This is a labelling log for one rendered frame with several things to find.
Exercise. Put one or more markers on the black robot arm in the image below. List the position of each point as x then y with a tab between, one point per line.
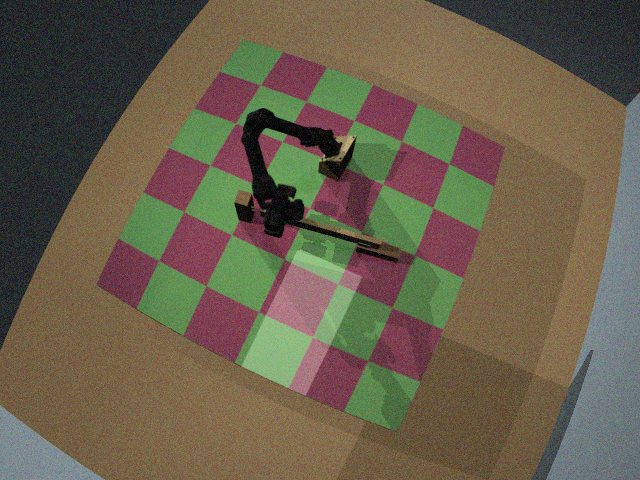
264	187

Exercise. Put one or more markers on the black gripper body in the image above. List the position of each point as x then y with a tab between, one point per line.
291	193

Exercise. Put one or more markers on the long tan wooden rail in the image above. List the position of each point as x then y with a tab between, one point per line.
335	232

